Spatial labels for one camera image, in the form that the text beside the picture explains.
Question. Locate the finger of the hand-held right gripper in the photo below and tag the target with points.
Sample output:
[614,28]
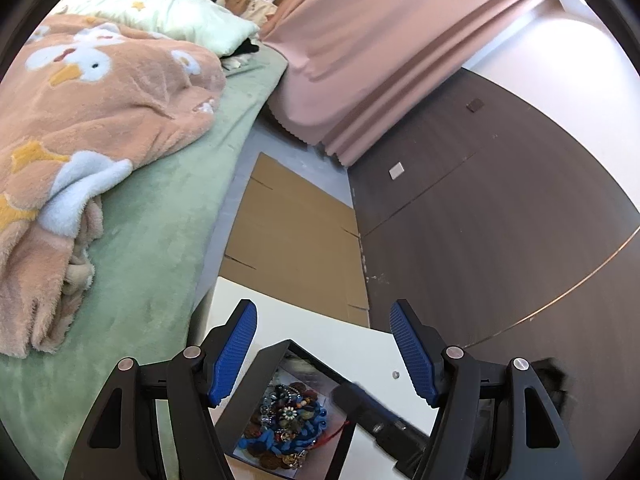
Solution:
[380,425]

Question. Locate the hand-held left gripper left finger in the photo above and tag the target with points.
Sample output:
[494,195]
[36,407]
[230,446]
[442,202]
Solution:
[235,355]

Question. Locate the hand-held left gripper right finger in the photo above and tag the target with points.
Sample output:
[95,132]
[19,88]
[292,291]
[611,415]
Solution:
[412,355]

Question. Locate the black jewelry box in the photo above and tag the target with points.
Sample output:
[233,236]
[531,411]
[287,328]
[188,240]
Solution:
[250,390]

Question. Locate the flower-shaped pendant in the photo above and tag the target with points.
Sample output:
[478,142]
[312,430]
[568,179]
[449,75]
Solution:
[289,414]

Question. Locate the small white table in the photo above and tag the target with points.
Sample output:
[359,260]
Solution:
[320,330]

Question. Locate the flat brown cardboard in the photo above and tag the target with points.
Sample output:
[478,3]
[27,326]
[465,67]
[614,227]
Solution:
[295,240]

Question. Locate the bed with green sheet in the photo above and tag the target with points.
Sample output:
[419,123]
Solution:
[150,240]

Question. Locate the peach duck-print blanket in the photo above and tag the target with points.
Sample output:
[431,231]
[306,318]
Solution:
[100,110]

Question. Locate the wide pink curtain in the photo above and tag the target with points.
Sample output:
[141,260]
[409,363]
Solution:
[375,60]

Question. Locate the small black cloth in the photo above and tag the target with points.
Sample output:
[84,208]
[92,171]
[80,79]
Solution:
[245,49]

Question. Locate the brown and cream cushion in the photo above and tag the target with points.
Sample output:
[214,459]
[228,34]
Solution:
[245,2]

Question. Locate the white wall socket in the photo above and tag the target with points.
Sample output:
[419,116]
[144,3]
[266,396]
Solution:
[397,170]

